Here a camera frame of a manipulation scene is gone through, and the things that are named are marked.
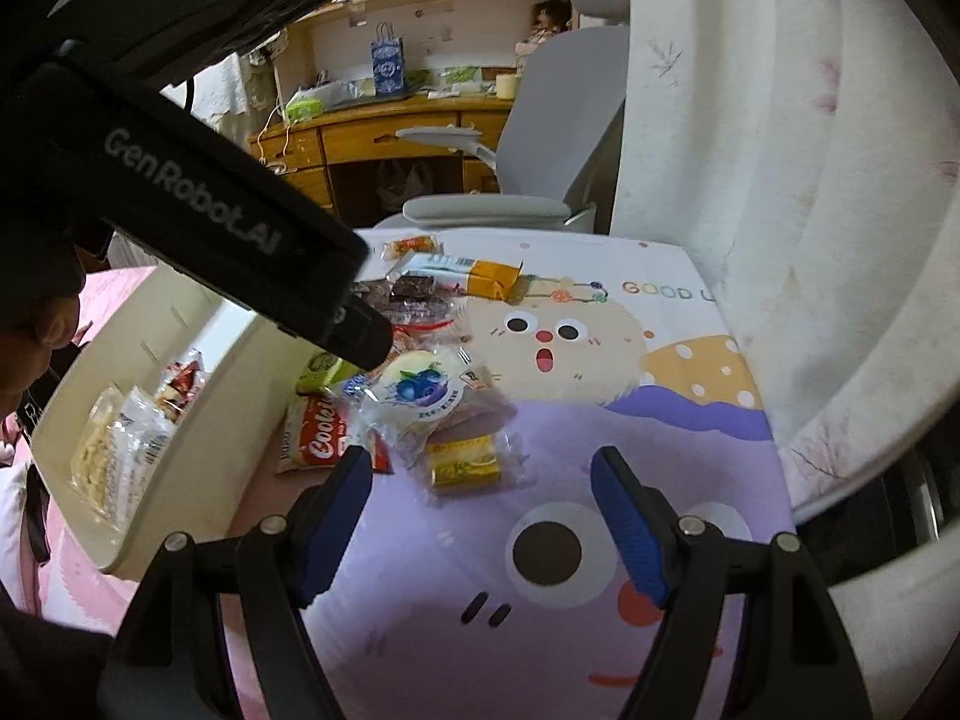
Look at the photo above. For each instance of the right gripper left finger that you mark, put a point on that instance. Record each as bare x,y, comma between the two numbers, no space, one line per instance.
169,658

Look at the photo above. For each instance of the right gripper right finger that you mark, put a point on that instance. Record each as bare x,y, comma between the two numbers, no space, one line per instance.
793,657

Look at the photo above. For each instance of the red cookie packet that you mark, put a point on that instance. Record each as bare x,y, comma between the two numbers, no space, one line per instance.
319,430

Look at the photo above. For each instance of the yellow puffed snack bag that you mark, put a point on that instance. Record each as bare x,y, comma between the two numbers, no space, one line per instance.
117,453

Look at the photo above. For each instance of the green pineapple cake packet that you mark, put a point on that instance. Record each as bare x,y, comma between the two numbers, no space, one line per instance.
328,374

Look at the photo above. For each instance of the red white snack packet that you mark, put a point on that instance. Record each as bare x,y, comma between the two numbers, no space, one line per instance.
181,382

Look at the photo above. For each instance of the gold foil snack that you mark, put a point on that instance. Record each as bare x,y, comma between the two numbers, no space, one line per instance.
474,464

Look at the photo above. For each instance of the blueberry bread packet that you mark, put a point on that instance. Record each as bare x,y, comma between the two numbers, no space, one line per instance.
429,391

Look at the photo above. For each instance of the dark dried fruit packet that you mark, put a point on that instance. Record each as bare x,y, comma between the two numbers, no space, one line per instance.
410,302

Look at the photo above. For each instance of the orange fried twist packet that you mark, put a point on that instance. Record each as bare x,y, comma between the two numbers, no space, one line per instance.
396,249

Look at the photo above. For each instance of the white orange snack bar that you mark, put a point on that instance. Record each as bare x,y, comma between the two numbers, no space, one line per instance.
467,277

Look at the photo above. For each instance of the person's left hand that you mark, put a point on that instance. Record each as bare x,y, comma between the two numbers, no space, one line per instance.
37,337

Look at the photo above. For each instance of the lace covered cabinet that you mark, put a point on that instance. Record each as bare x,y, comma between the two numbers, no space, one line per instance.
220,100

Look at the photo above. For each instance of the white plastic storage tray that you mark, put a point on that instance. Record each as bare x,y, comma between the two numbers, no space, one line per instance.
135,322

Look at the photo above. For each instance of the pink bed blanket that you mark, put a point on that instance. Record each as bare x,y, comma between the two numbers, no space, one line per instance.
53,577

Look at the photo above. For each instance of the wooden desk with drawers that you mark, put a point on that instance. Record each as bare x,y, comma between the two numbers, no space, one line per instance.
352,163

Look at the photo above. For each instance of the green tissue pack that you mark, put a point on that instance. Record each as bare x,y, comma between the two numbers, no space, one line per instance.
303,110

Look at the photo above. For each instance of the cartoon printed table cloth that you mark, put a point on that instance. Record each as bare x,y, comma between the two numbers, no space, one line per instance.
514,603

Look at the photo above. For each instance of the blue paper gift bag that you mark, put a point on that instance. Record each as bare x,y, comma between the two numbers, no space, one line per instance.
388,62

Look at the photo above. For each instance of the grey office chair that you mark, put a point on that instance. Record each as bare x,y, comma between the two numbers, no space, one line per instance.
558,156

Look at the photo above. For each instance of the doll on desk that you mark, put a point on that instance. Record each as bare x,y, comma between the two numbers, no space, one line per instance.
549,18

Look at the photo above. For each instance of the white floral curtain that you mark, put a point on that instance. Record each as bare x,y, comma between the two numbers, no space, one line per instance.
804,153

